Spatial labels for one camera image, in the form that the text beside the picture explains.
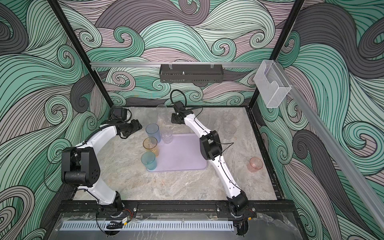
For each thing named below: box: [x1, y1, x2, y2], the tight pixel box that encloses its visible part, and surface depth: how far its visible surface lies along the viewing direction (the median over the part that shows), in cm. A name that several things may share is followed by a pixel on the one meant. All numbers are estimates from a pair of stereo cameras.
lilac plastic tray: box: [146, 133, 208, 172], surface depth 95 cm
